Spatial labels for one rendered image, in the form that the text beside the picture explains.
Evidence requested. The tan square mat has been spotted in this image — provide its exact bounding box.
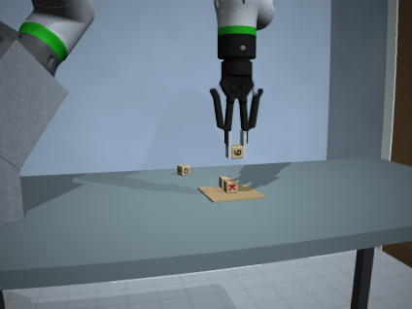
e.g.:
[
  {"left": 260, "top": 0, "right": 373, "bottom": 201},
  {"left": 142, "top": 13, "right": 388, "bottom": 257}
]
[{"left": 198, "top": 184, "right": 266, "bottom": 203}]

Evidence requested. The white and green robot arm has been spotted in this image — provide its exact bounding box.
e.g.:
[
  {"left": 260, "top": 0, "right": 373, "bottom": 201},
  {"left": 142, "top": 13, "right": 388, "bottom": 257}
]
[{"left": 0, "top": 0, "right": 275, "bottom": 77}]

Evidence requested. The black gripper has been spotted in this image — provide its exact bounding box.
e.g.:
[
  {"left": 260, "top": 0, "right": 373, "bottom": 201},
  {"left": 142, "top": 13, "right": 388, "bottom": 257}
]
[{"left": 210, "top": 60, "right": 263, "bottom": 158}]

